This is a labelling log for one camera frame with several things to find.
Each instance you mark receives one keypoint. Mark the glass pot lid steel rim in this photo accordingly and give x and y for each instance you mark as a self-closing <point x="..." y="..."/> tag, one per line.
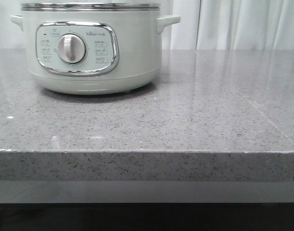
<point x="88" y="6"/>

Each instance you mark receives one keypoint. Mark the light green electric cooking pot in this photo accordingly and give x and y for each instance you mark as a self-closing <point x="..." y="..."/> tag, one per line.
<point x="89" y="53"/>

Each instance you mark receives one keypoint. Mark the white pleated curtain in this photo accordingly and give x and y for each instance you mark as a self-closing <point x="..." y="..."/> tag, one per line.
<point x="229" y="25"/>

